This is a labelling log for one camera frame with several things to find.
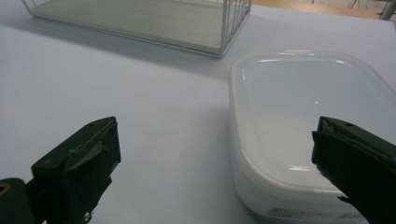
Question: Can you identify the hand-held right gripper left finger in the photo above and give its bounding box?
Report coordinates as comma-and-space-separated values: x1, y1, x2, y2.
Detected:
30, 116, 121, 224

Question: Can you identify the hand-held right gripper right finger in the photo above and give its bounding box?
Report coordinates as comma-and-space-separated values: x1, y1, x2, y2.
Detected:
311, 116, 396, 224

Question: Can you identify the white lidded plastic container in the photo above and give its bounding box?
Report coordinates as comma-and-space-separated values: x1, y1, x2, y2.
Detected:
228, 49, 396, 224

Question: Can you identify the metal stand leg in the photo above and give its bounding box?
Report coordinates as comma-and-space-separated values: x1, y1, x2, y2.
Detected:
378, 0, 396, 21

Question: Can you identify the white wire basket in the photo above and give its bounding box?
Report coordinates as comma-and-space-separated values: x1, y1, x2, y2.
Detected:
21, 0, 253, 60

